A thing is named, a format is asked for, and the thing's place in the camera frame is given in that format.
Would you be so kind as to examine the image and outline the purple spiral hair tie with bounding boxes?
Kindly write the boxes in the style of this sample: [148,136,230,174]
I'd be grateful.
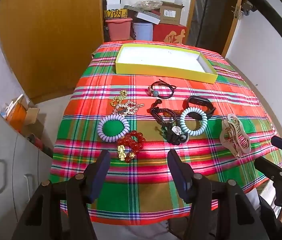
[97,114,130,143]

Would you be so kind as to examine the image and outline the red bead bracelet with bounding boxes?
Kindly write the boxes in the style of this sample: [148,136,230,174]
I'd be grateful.
[116,130,147,163]

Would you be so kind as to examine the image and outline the beige claw hair clip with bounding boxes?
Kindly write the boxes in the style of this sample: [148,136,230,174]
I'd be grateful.
[219,114,251,159]

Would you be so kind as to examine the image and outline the dark bead bracelet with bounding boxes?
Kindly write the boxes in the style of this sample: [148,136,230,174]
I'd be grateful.
[149,99,182,128]

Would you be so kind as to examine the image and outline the light blue spiral hair tie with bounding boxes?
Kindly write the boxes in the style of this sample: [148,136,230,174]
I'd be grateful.
[179,107,208,137]

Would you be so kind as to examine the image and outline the black fitness band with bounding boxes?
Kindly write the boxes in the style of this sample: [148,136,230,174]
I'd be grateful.
[182,95,216,119]

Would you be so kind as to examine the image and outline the rhinestone hair clip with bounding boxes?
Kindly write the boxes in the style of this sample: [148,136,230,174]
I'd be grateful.
[112,100,144,116]

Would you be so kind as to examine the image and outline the gold chain bracelet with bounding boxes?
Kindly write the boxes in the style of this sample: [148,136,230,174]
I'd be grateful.
[110,89,128,107]

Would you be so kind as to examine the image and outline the black hair tie with bead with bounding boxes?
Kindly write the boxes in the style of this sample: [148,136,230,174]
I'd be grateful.
[147,78,177,99]

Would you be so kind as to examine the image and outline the grey drawer cabinet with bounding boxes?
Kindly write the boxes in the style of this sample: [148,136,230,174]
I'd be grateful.
[0,114,52,238]

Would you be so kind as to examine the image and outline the plaid tablecloth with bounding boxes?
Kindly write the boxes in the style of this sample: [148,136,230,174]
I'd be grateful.
[50,42,282,225]

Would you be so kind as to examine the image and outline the orange container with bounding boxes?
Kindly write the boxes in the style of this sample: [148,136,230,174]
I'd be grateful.
[5,94,28,133]

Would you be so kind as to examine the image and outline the yellow shallow box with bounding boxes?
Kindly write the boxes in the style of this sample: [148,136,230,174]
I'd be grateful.
[115,43,218,84]

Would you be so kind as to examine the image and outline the red gift box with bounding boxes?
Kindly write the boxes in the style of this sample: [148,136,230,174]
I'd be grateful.
[152,23,187,43]

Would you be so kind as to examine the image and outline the blue plastic bucket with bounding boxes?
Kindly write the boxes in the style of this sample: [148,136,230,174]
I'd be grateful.
[133,23,153,41]

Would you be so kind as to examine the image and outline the pink plastic bin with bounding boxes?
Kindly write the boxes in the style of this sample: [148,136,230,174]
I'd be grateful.
[105,17,132,41]

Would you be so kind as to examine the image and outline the wooden wardrobe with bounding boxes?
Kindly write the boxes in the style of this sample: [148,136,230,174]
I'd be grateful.
[0,0,104,103]

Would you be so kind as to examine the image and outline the wooden door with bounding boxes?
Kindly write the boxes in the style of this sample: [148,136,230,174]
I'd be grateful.
[186,0,242,57]

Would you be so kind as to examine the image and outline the white striped box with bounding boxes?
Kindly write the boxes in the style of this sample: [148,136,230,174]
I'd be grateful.
[136,11,161,25]

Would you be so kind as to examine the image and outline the brown cardboard box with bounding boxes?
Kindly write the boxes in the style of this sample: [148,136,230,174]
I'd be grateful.
[159,1,184,25]

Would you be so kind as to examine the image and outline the yellow printed box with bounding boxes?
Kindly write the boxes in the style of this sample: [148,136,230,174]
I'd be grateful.
[104,8,128,20]

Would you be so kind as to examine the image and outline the clear plastic bag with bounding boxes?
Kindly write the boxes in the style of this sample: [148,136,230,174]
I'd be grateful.
[133,0,163,11]

